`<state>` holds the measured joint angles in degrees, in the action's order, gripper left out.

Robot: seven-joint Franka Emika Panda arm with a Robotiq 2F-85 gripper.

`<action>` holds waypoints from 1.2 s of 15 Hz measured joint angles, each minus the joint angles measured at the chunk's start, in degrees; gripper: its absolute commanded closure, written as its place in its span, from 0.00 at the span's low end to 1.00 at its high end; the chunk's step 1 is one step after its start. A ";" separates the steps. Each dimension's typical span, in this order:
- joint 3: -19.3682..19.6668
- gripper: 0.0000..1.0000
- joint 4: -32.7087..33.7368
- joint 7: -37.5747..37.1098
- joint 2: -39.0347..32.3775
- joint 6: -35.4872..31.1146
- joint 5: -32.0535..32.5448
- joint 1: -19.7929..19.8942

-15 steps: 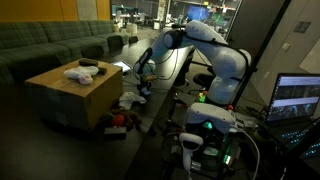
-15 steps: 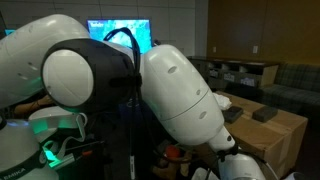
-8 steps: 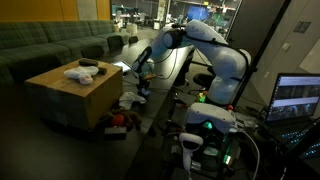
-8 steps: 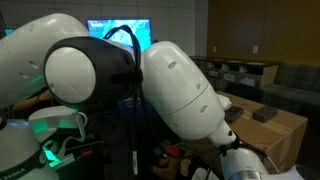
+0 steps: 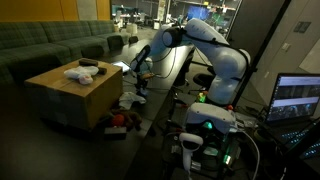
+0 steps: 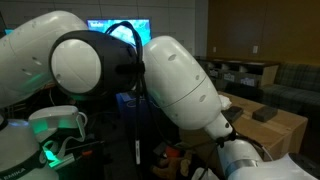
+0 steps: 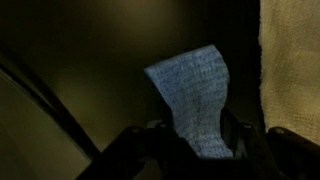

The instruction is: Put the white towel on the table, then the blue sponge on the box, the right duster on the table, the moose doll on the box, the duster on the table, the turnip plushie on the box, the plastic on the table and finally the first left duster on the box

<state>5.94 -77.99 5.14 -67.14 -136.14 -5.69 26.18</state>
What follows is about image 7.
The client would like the blue cloth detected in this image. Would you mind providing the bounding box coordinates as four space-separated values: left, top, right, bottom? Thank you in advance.
143 44 234 159

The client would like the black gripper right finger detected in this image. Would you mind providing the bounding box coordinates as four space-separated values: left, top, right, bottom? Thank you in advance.
219 105 249 159

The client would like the white towel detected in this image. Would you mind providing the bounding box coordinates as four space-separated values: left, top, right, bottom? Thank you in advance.
258 0 320 144

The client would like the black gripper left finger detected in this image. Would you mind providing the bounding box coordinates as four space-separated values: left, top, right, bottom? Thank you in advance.
146 119 193 159

